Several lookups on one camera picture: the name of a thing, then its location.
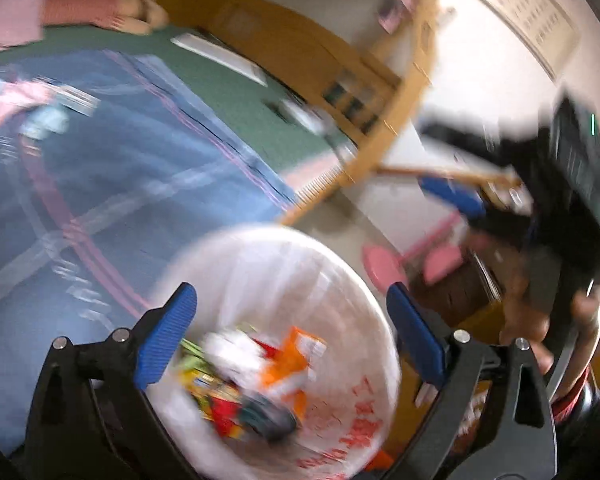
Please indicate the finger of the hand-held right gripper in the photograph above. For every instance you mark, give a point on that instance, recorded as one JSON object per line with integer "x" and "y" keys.
{"x": 450, "y": 195}
{"x": 455, "y": 135}

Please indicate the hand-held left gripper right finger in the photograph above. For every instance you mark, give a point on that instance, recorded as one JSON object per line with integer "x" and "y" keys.
{"x": 415, "y": 340}

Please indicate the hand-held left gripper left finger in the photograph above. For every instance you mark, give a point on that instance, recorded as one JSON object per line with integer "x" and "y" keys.
{"x": 165, "y": 340}

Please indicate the light green wrapper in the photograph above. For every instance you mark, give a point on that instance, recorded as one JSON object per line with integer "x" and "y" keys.
{"x": 192, "y": 352}

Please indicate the yellow snack bag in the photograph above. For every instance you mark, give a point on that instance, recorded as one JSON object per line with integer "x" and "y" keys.
{"x": 200, "y": 390}

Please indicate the clear plastic bag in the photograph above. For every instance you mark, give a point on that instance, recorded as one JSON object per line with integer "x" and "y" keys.
{"x": 232, "y": 352}

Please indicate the orange wrapper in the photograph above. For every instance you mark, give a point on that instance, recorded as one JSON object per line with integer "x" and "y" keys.
{"x": 290, "y": 360}

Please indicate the black wrapper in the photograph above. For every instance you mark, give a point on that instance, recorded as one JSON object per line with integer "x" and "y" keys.
{"x": 270, "y": 420}

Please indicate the white plastic trash bin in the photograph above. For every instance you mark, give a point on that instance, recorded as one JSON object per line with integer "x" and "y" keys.
{"x": 300, "y": 270}

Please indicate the brown box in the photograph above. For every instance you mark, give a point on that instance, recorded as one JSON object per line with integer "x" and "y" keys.
{"x": 455, "y": 300}

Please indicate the pink stool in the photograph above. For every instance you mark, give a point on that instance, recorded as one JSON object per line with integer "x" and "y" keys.
{"x": 385, "y": 265}

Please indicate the pink hanging cloth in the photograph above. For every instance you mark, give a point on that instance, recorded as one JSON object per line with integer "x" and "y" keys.
{"x": 397, "y": 10}

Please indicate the white handheld mite vacuum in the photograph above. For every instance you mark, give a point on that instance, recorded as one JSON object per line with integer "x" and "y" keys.
{"x": 305, "y": 115}

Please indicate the blue checked sheet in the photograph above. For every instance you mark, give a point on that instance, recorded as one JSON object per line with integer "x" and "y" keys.
{"x": 130, "y": 185}

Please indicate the green mattress mat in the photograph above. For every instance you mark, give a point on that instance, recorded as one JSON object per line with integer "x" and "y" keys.
{"x": 240, "y": 100}

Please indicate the light blue wrapper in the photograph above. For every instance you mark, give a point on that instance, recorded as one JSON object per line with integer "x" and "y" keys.
{"x": 47, "y": 120}

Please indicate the white board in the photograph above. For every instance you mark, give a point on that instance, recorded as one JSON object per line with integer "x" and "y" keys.
{"x": 215, "y": 55}

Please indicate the white blue striped wrapper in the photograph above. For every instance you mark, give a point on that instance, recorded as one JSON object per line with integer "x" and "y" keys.
{"x": 75, "y": 97}

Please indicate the pink wrapper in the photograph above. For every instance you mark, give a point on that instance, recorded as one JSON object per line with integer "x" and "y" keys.
{"x": 15, "y": 100}

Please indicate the plush dog with striped shirt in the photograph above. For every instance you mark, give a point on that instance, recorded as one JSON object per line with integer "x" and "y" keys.
{"x": 80, "y": 10}

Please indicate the calligraphy wall scroll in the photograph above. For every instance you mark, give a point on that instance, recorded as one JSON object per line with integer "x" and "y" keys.
{"x": 525, "y": 15}

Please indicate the wooden bunk bed frame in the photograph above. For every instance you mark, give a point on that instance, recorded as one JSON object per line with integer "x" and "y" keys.
{"x": 290, "y": 45}

